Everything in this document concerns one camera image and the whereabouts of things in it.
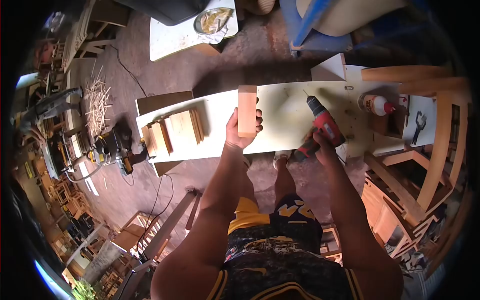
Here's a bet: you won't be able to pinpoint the person's left hand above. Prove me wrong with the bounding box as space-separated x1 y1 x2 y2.
225 97 264 151

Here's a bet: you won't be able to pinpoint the person's right hand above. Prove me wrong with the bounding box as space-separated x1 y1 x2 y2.
304 127 341 168

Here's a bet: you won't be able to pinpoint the person's left thumb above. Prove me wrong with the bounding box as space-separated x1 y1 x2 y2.
227 107 239 133

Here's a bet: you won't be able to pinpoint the person's left fingers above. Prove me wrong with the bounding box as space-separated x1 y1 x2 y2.
256 97 264 134

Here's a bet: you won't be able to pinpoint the person's right fingers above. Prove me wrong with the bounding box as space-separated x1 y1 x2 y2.
304 127 322 146

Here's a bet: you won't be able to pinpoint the long wooden block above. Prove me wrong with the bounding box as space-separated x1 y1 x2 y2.
238 85 258 138

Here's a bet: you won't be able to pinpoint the red cordless drill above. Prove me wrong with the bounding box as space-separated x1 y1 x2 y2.
293 89 347 162

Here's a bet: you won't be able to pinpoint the white work table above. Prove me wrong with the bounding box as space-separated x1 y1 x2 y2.
135 64 438 178

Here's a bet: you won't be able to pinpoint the person's legs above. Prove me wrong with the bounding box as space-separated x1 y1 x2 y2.
226 150 325 249

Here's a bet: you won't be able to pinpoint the stack of wooden boards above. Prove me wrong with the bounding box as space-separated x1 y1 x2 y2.
141 107 205 158

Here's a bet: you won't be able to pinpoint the white wedge-shaped block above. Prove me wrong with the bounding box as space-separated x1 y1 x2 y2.
310 53 347 82

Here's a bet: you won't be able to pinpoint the white glue bottle red cap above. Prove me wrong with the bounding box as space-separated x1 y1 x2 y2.
357 93 397 116

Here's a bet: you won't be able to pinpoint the small brown wooden box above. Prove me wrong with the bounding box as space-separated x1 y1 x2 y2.
372 107 410 139

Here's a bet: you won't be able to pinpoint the metal plate with scraps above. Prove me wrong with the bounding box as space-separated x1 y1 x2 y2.
193 7 235 36

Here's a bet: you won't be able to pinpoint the white side table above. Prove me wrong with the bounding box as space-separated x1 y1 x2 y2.
149 0 239 62

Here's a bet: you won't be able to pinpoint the black clamp tool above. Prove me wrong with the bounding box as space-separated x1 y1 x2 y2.
411 110 428 146

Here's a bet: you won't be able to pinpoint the blue machine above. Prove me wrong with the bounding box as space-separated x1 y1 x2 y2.
279 0 417 54

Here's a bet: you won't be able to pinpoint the stack of wooden furniture parts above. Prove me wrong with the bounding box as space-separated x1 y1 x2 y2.
361 151 451 263

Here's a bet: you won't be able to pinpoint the yellow black power tool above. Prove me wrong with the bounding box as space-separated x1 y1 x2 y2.
87 122 149 176

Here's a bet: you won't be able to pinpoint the person's body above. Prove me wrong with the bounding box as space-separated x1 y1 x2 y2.
150 195 405 300

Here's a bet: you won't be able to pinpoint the pile of thin wood sticks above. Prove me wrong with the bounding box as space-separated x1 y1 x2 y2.
83 66 113 139

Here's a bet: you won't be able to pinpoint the grey miter saw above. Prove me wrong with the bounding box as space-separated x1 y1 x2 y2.
17 87 84 133

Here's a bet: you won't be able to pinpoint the black floor cable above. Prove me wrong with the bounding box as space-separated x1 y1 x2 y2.
109 44 148 98

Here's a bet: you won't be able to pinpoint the curved wooden chair frame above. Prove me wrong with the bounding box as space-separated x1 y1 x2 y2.
361 65 472 213

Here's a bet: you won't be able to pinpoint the wooden slatted frame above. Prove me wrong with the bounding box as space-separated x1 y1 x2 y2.
111 211 170 259

